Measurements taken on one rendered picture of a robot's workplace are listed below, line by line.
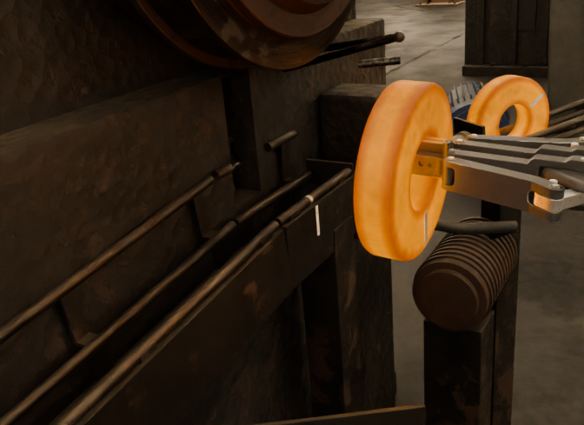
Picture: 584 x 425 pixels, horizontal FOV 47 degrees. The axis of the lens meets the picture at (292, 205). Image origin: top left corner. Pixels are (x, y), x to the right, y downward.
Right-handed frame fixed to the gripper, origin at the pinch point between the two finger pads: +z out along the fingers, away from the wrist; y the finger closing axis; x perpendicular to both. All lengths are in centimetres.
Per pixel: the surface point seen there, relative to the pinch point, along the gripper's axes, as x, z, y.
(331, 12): 8.1, 18.4, 21.9
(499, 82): -7, 7, 58
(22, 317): -12.7, 27.7, -20.5
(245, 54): 6.0, 20.1, 5.8
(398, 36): 5.1, 11.1, 25.0
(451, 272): -33, 7, 39
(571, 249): -85, 3, 163
